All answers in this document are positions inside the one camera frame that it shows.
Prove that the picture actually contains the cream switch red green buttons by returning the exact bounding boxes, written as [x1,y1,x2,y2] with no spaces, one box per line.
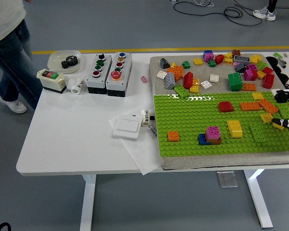
[36,68,67,94]

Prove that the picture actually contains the grey-brown mat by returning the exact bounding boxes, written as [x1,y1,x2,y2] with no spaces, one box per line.
[149,53,289,171]

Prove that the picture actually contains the magenta tall toy brick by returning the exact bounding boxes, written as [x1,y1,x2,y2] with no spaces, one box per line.
[243,69,258,81]

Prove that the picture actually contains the light grey toy brick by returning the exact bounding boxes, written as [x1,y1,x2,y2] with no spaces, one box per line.
[164,71,176,90]

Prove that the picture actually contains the red long toy brick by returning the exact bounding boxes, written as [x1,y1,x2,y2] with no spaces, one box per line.
[183,71,195,90]

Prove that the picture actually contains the dark grey toy brick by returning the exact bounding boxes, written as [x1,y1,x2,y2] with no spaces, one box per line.
[234,63,247,74]

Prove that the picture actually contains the metal floor plate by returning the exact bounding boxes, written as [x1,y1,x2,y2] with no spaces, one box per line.
[216,170,239,189]

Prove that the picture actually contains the grey emergency-stop control box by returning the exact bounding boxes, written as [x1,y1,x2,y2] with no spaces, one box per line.
[105,52,133,98]

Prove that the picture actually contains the person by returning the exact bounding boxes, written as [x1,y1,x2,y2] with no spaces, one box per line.
[252,0,279,22]
[0,0,43,114]

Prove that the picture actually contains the white labelled cylinder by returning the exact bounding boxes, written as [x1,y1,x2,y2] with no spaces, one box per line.
[141,109,150,127]

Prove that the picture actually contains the white pipe fitting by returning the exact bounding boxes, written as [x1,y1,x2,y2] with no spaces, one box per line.
[65,77,85,95]

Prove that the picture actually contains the light green flat plate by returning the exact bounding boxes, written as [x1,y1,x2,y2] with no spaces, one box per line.
[276,102,289,120]

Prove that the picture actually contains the green long toy brick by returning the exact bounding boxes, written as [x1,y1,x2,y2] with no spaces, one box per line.
[173,84,191,99]

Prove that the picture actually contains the white floor cable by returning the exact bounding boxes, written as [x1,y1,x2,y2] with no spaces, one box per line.
[194,0,216,7]

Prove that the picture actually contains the orange long toy brick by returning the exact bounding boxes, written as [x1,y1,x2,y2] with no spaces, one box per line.
[240,83,257,92]
[239,102,262,112]
[258,98,279,115]

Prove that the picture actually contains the grey long toy brick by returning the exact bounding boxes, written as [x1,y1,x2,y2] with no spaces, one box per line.
[234,55,251,64]

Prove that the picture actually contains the orange square toy brick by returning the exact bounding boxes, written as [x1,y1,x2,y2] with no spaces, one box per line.
[168,130,180,142]

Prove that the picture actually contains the dark green flat brick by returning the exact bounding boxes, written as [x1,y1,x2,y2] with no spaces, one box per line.
[249,122,272,144]

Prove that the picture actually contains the white wall switch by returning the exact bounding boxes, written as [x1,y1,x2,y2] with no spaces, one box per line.
[112,115,142,140]

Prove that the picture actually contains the red tall toy brick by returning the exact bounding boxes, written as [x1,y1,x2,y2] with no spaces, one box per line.
[262,73,276,89]

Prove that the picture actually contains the clear printed label strip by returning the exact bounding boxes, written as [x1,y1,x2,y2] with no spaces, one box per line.
[146,125,159,140]

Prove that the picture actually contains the black floor cable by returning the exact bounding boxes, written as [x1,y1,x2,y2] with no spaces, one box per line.
[172,0,263,26]

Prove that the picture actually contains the green tall toy brick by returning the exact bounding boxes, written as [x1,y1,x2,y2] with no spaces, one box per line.
[227,72,244,92]

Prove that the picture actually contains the white oval bowl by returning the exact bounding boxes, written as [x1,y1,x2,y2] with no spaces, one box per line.
[47,50,82,74]

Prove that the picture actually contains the white paper sheet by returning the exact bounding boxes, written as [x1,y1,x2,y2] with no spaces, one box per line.
[107,113,162,176]

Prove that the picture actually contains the grey four-button control box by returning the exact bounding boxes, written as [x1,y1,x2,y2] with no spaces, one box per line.
[86,53,113,94]

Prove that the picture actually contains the green toy baseplate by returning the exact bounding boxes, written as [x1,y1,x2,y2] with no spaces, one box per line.
[153,90,289,157]

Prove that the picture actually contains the yellow long toy brick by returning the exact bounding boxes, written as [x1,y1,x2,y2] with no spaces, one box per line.
[226,119,244,139]

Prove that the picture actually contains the white table leg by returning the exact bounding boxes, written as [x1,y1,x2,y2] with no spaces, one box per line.
[243,169,274,229]
[79,174,97,231]

